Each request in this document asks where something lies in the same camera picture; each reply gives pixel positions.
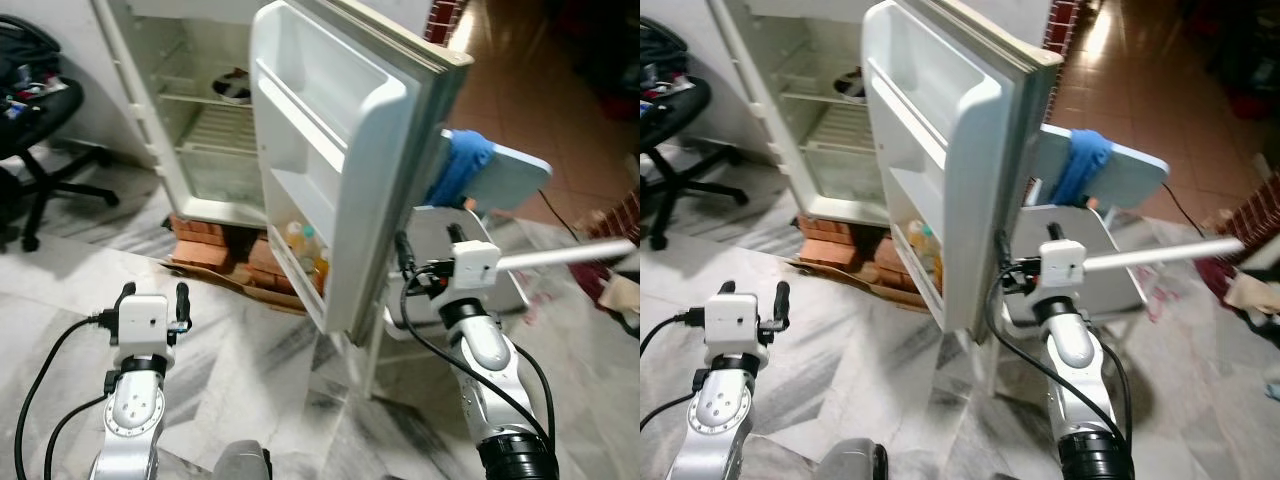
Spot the white fridge door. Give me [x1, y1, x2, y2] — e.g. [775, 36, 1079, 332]
[861, 0, 1064, 337]
[249, 0, 475, 347]

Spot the white fridge cabinet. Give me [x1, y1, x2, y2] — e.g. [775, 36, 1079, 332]
[712, 0, 883, 227]
[92, 0, 293, 230]

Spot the blue cloth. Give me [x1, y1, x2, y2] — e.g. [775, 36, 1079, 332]
[427, 130, 497, 210]
[1050, 128, 1114, 207]

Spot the red brick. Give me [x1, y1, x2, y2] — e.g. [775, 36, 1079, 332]
[245, 236, 303, 292]
[860, 240, 913, 287]
[799, 215, 867, 262]
[170, 215, 252, 264]

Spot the light blue plastic chair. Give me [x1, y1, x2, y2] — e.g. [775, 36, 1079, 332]
[1029, 124, 1170, 212]
[429, 129, 554, 217]

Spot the white pole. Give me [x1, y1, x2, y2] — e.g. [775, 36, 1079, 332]
[1084, 236, 1247, 274]
[495, 237, 637, 272]

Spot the person in red garment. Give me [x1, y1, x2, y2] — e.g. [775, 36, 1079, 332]
[1200, 175, 1280, 337]
[574, 190, 641, 337]

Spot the grey left robot leg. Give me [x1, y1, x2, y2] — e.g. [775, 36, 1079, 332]
[214, 440, 274, 480]
[814, 438, 890, 480]

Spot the black office chair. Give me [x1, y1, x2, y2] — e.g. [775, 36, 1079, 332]
[0, 15, 122, 252]
[640, 15, 752, 252]

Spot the black bowl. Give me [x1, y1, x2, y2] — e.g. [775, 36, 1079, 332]
[835, 68, 870, 105]
[213, 68, 257, 107]

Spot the black bag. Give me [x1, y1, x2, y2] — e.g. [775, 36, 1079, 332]
[640, 17, 691, 96]
[0, 15, 64, 97]

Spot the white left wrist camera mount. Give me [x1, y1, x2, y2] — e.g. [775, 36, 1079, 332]
[704, 292, 762, 347]
[117, 294, 172, 352]

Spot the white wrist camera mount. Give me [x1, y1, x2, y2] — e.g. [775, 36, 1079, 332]
[452, 241, 502, 294]
[1037, 239, 1087, 294]
[704, 292, 762, 347]
[117, 294, 172, 352]

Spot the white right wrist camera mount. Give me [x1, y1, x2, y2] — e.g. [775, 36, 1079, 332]
[1037, 239, 1087, 294]
[452, 241, 502, 294]

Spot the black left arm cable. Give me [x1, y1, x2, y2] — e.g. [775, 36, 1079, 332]
[640, 393, 698, 433]
[640, 309, 707, 363]
[44, 394, 111, 480]
[14, 311, 120, 480]

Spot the thin black floor cable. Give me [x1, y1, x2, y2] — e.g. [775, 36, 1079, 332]
[1163, 183, 1213, 238]
[541, 188, 583, 243]

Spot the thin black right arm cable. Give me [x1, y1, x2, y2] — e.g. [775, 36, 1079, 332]
[1095, 338, 1134, 436]
[512, 340, 557, 441]

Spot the wire fridge shelf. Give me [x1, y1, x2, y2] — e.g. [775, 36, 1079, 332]
[158, 70, 257, 109]
[780, 68, 869, 107]
[800, 103, 873, 153]
[178, 104, 267, 157]

